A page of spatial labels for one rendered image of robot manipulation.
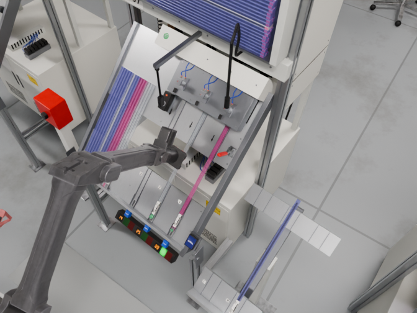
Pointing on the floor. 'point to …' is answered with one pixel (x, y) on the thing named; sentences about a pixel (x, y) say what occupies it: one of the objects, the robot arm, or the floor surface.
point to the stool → (396, 5)
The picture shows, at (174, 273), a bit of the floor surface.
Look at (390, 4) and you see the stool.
